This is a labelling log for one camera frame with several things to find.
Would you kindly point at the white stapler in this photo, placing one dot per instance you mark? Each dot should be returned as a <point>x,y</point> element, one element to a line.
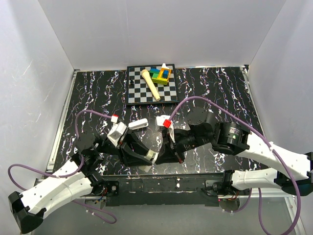
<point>138,124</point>

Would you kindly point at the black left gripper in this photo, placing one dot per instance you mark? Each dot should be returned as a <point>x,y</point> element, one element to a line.
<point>129,157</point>

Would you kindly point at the white chess piece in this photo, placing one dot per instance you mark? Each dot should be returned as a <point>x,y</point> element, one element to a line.
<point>164,66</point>

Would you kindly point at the cream wooden rolling pin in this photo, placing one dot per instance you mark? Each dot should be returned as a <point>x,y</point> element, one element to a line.
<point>146,76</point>

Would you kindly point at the yellow green toy block tray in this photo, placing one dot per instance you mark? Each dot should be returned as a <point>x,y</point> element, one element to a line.
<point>161,76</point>

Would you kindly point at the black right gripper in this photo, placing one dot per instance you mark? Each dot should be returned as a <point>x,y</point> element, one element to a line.
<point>167,154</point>

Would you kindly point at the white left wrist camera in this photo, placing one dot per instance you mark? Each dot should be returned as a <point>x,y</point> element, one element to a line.
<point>117,131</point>

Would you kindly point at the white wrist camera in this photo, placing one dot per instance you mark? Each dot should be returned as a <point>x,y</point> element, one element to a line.
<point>163,121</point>
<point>117,131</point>

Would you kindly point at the black mounting base plate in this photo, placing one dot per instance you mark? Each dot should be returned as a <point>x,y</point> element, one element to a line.
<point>168,189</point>

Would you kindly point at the aluminium rail frame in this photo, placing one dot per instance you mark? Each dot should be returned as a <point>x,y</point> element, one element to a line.
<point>239,203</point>

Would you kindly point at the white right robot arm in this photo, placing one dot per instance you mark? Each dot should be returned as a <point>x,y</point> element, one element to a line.
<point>237,140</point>

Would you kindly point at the red white staple box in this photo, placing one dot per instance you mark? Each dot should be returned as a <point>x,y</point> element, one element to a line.
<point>152,157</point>

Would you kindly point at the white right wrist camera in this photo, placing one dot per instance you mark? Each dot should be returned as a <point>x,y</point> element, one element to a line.
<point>163,121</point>

